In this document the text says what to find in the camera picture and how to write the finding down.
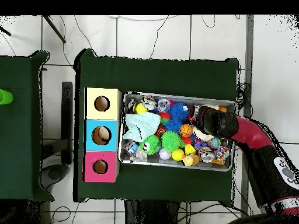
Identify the clear mesh bin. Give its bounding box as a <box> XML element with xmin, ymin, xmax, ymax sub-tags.
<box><xmin>119</xmin><ymin>91</ymin><xmax>237</xmax><ymax>172</ymax></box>

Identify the wooden box with three holes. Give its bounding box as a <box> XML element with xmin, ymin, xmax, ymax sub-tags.
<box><xmin>84</xmin><ymin>87</ymin><xmax>121</xmax><ymax>183</ymax></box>

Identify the mint green muslin cloth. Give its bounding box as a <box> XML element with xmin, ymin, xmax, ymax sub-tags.
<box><xmin>122</xmin><ymin>111</ymin><xmax>162</xmax><ymax>143</ymax></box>

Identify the orange tiger striped ball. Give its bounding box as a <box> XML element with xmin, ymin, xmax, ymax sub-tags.
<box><xmin>156</xmin><ymin>125</ymin><xmax>168</xmax><ymax>138</ymax></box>

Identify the green furry monster toy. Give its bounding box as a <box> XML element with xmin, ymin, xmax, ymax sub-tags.
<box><xmin>140</xmin><ymin>135</ymin><xmax>161</xmax><ymax>156</ymax></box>

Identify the blue spiky rubber ball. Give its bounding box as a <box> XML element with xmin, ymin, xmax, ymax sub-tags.
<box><xmin>164</xmin><ymin>117</ymin><xmax>184</xmax><ymax>133</ymax></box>

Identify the green spiky rubber ball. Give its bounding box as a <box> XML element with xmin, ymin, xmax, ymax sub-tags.
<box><xmin>161</xmin><ymin>130</ymin><xmax>182</xmax><ymax>152</ymax></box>

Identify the blue furry monster toy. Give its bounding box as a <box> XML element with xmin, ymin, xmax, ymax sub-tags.
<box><xmin>169</xmin><ymin>102</ymin><xmax>189</xmax><ymax>120</ymax></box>

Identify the small orange basketball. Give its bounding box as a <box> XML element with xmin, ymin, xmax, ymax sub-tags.
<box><xmin>180</xmin><ymin>123</ymin><xmax>194</xmax><ymax>138</ymax></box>

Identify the dark green table cloth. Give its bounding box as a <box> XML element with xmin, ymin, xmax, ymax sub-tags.
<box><xmin>0</xmin><ymin>50</ymin><xmax>51</xmax><ymax>202</ymax></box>
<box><xmin>74</xmin><ymin>48</ymin><xmax>240</xmax><ymax>206</ymax></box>

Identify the cream muslin cloth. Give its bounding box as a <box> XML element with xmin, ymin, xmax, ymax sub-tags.
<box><xmin>192</xmin><ymin>103</ymin><xmax>220</xmax><ymax>142</ymax></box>

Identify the black upright panel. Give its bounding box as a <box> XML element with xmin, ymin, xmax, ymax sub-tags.
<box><xmin>61</xmin><ymin>81</ymin><xmax>74</xmax><ymax>165</ymax></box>

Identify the grey round base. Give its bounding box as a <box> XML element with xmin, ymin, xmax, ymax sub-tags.
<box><xmin>41</xmin><ymin>163</ymin><xmax>68</xmax><ymax>190</ymax></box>

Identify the grey vertical beam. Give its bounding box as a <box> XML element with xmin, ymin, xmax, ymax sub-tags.
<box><xmin>240</xmin><ymin>15</ymin><xmax>255</xmax><ymax>224</ymax></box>

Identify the thin black rod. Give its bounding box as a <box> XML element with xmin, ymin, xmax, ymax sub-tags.
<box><xmin>41</xmin><ymin>15</ymin><xmax>67</xmax><ymax>44</ymax></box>

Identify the bright green cup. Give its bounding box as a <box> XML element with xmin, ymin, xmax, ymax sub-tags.
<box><xmin>0</xmin><ymin>89</ymin><xmax>14</xmax><ymax>106</ymax></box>

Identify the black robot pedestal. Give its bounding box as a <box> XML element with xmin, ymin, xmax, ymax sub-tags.
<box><xmin>123</xmin><ymin>199</ymin><xmax>187</xmax><ymax>224</ymax></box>

